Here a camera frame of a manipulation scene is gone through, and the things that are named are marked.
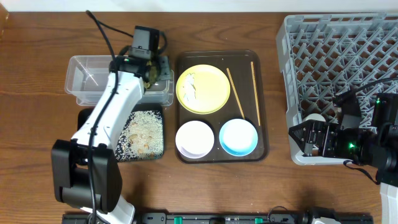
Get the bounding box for green snack wrapper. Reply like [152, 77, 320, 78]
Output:
[147, 62, 159, 88]

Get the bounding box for left wooden chopstick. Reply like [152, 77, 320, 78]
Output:
[226, 68, 245, 119]

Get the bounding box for grey dishwasher rack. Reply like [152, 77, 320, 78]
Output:
[275, 12, 398, 166]

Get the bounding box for wooden chopstick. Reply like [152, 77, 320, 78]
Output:
[226, 68, 245, 119]
[251, 61, 261, 126]

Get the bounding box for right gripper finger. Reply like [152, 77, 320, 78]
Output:
[294, 139, 308, 155]
[289, 121, 308, 140]

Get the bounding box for black waste tray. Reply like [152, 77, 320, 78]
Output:
[73, 104, 164, 167]

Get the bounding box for right wooden chopstick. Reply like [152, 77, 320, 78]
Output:
[251, 61, 261, 126]

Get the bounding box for clear plastic bin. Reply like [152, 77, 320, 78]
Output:
[65, 55, 174, 106]

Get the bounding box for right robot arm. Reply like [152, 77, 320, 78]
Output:
[289, 92, 397, 223]

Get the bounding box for yellow plate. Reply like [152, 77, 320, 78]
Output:
[176, 64, 231, 114]

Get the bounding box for white cup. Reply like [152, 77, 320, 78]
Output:
[302, 113, 326, 123]

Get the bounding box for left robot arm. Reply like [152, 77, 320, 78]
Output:
[51, 55, 145, 223]

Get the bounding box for white napkin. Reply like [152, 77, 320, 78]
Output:
[183, 73, 196, 103]

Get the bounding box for blue bowl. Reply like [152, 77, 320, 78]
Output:
[219, 119, 258, 157]

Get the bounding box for dark brown serving tray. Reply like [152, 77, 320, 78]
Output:
[175, 50, 269, 164]

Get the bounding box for white bowl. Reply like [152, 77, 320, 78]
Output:
[175, 121, 215, 159]

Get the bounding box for rice and food scraps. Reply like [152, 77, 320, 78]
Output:
[115, 110, 164, 162]

